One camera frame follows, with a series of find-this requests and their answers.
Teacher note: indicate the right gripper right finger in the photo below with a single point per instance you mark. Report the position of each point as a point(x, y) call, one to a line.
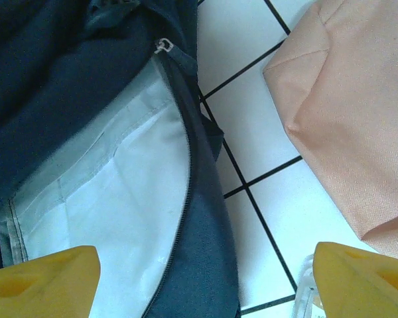
point(358, 285)

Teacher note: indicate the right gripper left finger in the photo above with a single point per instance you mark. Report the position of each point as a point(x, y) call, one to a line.
point(36, 288)

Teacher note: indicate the grey rectangular packet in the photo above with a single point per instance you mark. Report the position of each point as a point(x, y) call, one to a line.
point(303, 291)

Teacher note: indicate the pink fabric pencil case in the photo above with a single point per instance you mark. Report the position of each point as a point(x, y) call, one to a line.
point(351, 116)

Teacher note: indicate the navy blue backpack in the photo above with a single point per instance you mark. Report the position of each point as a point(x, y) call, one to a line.
point(53, 83)

